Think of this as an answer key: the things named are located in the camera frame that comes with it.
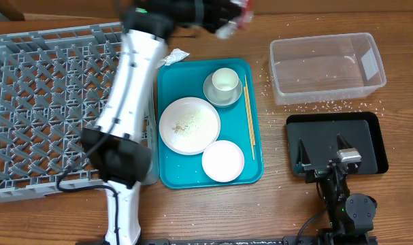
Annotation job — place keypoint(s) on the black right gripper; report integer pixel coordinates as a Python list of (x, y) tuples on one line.
[(316, 174)]

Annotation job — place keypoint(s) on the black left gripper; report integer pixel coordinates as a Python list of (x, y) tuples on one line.
[(216, 18)]

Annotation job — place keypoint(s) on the red snack wrapper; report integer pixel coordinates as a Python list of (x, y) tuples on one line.
[(237, 22)]

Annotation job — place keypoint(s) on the white napkin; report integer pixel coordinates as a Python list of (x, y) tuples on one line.
[(175, 56)]

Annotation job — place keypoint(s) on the white cup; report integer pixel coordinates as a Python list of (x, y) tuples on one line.
[(224, 81)]

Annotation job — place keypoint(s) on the grey bowl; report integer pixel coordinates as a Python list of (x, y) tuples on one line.
[(208, 91)]

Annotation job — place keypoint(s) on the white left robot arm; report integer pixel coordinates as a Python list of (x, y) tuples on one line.
[(113, 144)]

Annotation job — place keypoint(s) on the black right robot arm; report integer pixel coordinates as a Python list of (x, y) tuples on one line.
[(351, 215)]

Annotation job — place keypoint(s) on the black plastic tray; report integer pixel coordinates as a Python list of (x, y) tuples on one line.
[(318, 133)]

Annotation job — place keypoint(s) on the wooden chopstick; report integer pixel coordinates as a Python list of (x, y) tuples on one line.
[(250, 130), (246, 84)]

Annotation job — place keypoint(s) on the clear plastic bin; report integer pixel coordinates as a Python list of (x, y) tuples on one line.
[(325, 68)]

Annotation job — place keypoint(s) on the large white plate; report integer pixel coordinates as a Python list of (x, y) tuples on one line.
[(189, 125)]

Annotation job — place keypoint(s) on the grey dish rack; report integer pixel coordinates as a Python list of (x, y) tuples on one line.
[(54, 84)]

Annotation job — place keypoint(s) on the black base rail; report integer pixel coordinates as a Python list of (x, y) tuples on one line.
[(286, 240)]

